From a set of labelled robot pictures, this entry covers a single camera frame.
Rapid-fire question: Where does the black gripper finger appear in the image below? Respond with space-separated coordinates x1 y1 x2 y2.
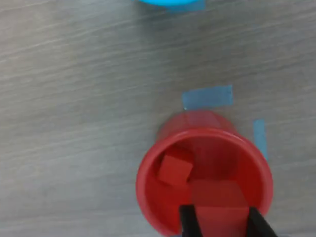
248 206 277 237
179 204 203 237

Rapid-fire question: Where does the red cube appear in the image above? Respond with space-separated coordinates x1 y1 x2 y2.
190 180 250 237
157 155 194 187

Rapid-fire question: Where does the red plastic cup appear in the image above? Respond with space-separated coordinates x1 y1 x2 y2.
135 110 274 237

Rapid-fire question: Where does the blue tape piece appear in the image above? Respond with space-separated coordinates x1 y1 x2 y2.
253 119 269 161
182 84 234 111

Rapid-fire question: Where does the blue plastic cup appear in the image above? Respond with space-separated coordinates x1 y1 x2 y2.
132 0 205 7

